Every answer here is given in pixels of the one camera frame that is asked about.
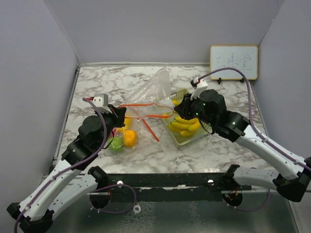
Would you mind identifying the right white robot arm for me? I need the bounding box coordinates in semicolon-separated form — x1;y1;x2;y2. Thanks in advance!
174;89;311;202

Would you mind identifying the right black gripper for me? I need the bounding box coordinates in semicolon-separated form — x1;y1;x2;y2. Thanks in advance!
175;91;217;128

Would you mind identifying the yellow banana bunch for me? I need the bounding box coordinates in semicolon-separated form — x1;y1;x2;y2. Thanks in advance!
168;116;201;137

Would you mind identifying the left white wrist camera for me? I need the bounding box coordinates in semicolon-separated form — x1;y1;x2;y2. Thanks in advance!
92;93;110;113

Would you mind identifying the black mounting rail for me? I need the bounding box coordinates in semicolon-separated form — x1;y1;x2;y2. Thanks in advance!
79;166;253;202

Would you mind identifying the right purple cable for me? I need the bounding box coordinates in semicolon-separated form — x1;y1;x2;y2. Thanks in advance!
194;67;311;211

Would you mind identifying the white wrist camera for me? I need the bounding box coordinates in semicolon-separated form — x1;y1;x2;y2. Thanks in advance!
190;78;208;100
92;93;110;113

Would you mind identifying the orange yellow bell pepper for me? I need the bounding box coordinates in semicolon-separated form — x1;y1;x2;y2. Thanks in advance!
122;118;137;148

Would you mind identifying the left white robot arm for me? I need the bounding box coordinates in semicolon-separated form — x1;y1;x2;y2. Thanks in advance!
7;104;126;233

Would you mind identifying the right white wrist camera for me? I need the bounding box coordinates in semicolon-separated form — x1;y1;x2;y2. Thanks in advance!
190;78;208;100

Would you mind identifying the green apple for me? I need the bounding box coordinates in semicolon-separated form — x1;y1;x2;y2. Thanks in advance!
108;136;123;152

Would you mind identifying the green plastic basket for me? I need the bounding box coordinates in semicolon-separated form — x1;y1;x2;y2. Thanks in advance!
161;89;211;147

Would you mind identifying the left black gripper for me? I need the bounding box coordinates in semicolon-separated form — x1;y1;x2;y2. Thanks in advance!
96;104;127;150

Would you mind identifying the clear zip bag red zipper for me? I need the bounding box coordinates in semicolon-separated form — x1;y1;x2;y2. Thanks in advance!
109;103;173;153

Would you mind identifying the small whiteboard wooden frame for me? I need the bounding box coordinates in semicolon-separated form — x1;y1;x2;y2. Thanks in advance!
210;45;259;80

